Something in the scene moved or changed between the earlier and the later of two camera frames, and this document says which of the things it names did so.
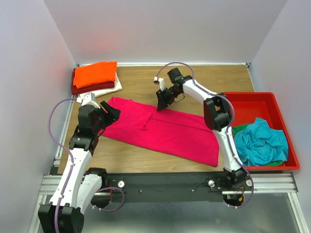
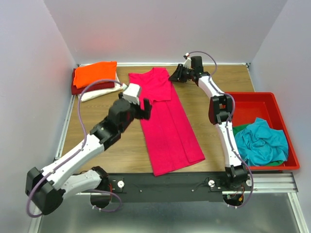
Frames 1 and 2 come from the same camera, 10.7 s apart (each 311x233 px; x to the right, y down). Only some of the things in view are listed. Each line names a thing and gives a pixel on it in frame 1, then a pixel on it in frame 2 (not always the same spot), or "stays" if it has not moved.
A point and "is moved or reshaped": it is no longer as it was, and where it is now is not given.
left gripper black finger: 113,113 → 147,108
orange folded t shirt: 95,73 stays
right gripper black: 164,94 → 182,73
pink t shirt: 184,136 is moved or reshaped
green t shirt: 236,129 stays
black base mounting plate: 174,187 stays
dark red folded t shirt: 74,90 stays
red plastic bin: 250,106 stays
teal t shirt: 258,144 stays
